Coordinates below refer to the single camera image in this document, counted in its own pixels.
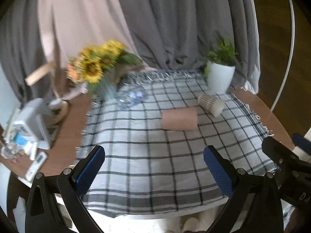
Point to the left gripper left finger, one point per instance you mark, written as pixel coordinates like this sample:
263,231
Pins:
74,183

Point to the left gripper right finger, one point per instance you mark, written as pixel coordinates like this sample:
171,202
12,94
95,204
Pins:
231,184

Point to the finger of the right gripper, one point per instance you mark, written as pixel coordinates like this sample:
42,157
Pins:
302,143
292,176

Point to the pink paper cup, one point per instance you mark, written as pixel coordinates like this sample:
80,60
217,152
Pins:
180,119

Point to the patterned white paper cup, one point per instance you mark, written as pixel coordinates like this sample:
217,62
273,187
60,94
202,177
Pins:
213,105

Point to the clear plastic cup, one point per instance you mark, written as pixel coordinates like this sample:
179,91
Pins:
131,97

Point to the white remote control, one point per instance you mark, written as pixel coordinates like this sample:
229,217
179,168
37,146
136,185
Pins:
36,165

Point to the white small appliance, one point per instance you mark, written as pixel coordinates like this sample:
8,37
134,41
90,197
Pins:
35,124

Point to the wooden lamp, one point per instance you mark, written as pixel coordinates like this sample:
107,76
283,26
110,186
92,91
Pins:
58,107

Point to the checkered grey tablecloth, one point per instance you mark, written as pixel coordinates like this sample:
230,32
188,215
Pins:
149,170

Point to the blue ribbed vase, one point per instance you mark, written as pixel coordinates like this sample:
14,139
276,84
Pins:
107,88

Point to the white plant pot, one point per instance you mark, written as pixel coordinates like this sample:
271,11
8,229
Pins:
219,77

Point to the green pothos plant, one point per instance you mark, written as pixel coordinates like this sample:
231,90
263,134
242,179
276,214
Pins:
225,54

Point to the sunflower bouquet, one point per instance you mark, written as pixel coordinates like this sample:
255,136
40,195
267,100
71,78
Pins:
95,62

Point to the pink beige curtain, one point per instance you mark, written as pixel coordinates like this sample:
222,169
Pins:
66,26

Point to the grey curtain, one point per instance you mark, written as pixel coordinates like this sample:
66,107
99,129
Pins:
168,35

